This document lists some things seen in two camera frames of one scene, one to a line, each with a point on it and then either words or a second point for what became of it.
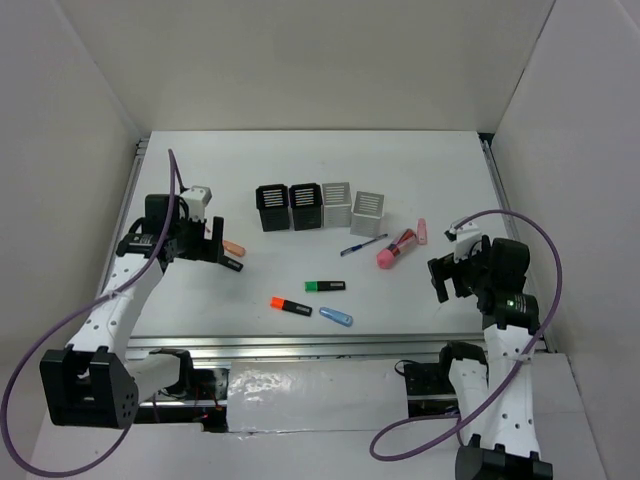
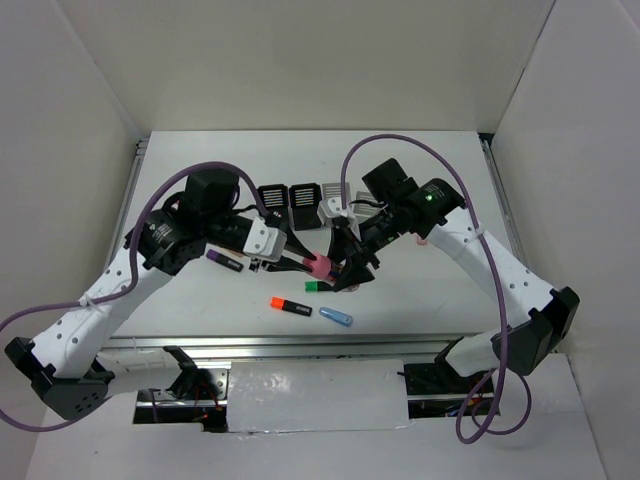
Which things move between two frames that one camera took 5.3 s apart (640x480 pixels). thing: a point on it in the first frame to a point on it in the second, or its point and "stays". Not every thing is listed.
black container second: [306, 201] stays
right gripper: [444, 267] to [354, 249]
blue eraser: [336, 316] stays
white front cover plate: [270, 396] stays
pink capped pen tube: [385, 257] to [323, 267]
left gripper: [205, 250] to [283, 264]
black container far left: [273, 205] stays
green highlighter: [313, 286] stays
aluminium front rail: [310, 347] stays
